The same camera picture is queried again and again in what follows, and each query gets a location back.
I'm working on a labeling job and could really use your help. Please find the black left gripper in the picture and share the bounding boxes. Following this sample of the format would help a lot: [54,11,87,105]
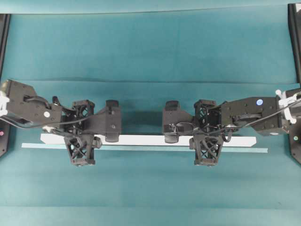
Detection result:
[53,96,96,166]

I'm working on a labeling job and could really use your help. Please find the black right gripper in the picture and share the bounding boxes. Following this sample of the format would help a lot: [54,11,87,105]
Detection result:
[189,99,233,166]

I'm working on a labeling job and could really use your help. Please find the white wooden board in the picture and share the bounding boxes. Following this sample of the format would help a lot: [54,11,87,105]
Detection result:
[40,133,256,147]

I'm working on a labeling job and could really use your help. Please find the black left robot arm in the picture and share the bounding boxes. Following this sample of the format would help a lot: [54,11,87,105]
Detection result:
[0,80,105,166]

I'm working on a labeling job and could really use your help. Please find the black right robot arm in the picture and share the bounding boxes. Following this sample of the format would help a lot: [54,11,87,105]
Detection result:
[162,4,301,166]

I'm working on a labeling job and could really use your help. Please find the light teal tape strip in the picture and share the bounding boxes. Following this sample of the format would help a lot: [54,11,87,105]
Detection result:
[21,143,268,153]

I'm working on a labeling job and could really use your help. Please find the teal table cloth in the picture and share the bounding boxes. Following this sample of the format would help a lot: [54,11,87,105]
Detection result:
[0,1,301,226]

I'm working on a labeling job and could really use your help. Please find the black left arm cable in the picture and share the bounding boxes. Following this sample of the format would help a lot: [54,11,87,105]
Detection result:
[7,95,113,132]

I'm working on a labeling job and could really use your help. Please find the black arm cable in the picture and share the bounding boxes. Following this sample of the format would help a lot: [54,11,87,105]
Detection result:
[7,95,113,132]
[169,91,301,137]

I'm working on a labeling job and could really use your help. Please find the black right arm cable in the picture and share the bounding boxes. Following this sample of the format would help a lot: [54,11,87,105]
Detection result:
[169,91,301,137]

